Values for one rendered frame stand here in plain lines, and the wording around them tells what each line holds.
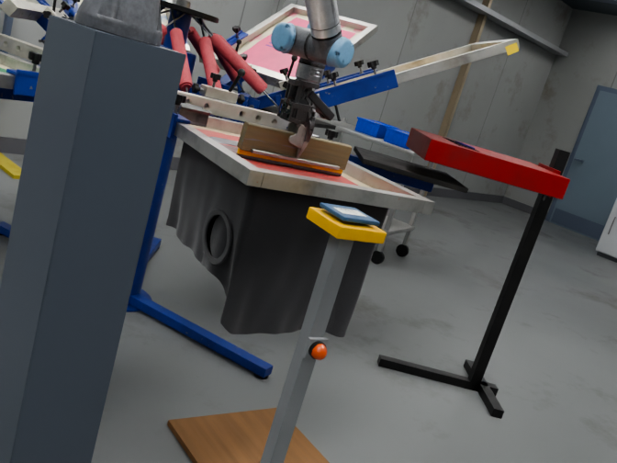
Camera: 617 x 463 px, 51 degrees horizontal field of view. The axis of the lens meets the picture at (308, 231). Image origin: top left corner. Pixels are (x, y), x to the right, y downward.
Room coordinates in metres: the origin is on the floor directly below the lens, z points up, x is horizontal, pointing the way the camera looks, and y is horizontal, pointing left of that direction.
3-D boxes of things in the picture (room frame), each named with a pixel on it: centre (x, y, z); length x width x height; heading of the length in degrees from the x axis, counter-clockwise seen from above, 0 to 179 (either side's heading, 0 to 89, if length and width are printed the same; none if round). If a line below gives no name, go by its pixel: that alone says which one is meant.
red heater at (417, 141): (2.92, -0.65, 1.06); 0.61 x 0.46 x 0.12; 95
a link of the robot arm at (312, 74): (1.85, 0.12, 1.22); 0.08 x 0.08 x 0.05
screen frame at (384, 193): (1.92, 0.15, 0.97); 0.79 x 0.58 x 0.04; 35
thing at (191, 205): (1.77, 0.27, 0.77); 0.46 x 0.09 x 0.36; 35
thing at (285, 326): (1.69, -0.01, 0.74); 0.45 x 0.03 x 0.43; 125
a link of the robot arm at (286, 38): (1.76, 0.17, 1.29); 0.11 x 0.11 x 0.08; 54
